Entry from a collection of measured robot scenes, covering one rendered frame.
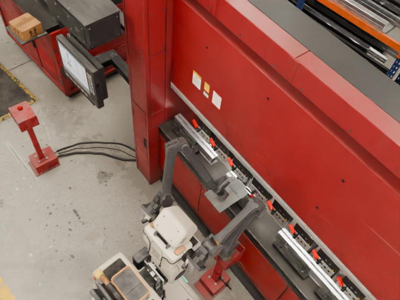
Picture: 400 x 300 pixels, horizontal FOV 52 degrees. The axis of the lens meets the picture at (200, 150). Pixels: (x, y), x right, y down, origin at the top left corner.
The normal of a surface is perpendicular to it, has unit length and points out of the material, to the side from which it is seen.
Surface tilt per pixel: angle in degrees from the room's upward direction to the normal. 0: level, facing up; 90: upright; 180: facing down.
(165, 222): 48
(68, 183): 0
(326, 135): 90
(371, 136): 90
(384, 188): 90
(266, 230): 0
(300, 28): 0
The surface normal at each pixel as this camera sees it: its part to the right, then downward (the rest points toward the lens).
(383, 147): -0.80, 0.46
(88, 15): 0.07, -0.57
